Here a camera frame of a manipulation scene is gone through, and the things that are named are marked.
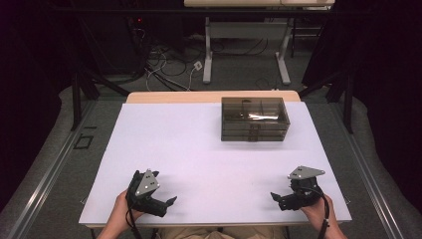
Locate dark cabinet with red light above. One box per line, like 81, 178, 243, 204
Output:
79, 13, 148, 77

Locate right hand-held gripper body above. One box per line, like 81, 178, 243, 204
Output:
278, 165, 326, 212

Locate tangle of floor cables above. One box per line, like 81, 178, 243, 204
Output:
132, 28, 270, 93

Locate black metal chair frame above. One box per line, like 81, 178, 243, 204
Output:
290, 18, 324, 60

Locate smoky transparent drawer box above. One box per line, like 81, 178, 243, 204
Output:
220, 97, 292, 143

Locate black metal stand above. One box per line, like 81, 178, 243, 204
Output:
70, 70, 131, 132
298, 70, 354, 134

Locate aluminium floor rail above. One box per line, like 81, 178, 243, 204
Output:
6, 99, 98, 239
331, 102, 405, 239

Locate person's left hand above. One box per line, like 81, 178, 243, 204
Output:
111, 189, 145, 232

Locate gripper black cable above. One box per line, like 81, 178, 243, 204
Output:
300, 186, 331, 239
124, 207, 144, 239

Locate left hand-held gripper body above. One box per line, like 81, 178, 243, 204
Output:
125, 168, 168, 218

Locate desk with white legs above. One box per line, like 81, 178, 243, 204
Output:
183, 0, 336, 86

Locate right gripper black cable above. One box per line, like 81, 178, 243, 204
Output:
300, 186, 331, 239

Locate dark curtain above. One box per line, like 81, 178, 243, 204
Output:
302, 0, 422, 213
0, 0, 78, 213

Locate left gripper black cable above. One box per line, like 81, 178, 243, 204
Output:
124, 207, 144, 239

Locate person's right hand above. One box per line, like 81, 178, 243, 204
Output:
301, 194, 333, 231

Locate person's beige trousers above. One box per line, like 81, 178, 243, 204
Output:
158, 225, 287, 239

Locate light wooden table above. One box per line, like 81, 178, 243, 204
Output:
78, 90, 352, 230

